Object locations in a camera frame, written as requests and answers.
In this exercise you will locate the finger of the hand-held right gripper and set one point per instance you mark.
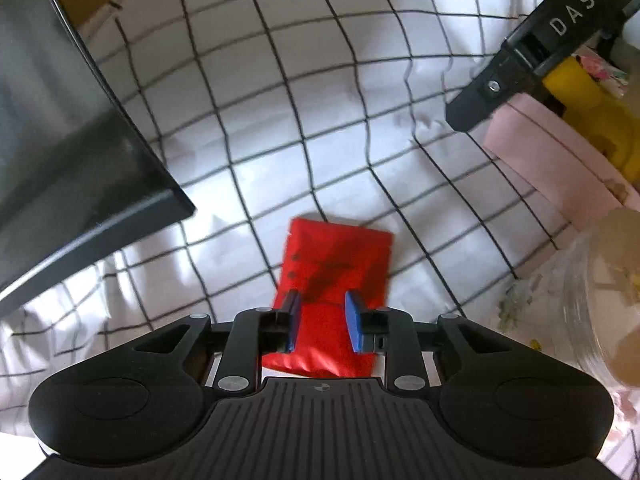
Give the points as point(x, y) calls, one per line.
point(540, 45)

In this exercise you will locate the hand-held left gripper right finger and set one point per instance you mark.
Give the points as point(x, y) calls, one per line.
point(354, 320)

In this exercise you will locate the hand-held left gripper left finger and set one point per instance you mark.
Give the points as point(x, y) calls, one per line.
point(294, 321)

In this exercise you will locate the red fabric pouch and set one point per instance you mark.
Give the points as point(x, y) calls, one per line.
point(340, 260)

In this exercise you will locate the floral cloth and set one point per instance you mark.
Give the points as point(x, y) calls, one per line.
point(602, 67)

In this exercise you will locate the yellow plastic object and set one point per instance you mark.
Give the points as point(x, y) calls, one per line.
point(600, 115)

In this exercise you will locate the pink box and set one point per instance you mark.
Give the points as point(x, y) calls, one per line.
point(555, 165)

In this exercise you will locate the clear floral plastic bag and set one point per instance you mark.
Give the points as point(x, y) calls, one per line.
point(537, 305)

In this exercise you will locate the checked bed sheet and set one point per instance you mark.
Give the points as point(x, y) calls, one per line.
point(310, 135)

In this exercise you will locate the clear plastic jar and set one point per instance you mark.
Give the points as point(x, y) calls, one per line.
point(605, 300)

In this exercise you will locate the black curved monitor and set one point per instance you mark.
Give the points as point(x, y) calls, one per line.
point(65, 160)

